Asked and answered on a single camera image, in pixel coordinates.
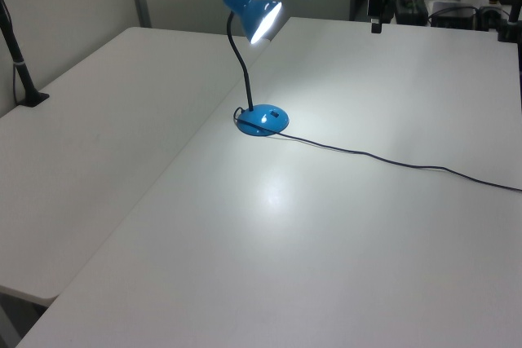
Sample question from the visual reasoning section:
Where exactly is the black equipment case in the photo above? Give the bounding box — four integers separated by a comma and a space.
394, 0, 430, 25

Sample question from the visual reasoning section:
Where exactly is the black clamped camera stand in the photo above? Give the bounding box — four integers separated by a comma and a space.
496, 0, 522, 43

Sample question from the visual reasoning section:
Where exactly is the black lamp power cable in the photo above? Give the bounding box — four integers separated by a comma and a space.
232, 106, 522, 193

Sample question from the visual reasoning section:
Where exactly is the black electronics box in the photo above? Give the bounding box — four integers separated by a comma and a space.
427, 1, 479, 30

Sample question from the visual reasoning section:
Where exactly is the black pole stand with base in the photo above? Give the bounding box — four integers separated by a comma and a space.
0, 0, 51, 109

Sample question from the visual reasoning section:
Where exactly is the dark robot gripper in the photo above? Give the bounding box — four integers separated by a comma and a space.
368, 0, 396, 35

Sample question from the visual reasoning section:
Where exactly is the blue gooseneck desk lamp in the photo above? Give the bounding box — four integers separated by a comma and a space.
222, 0, 291, 139

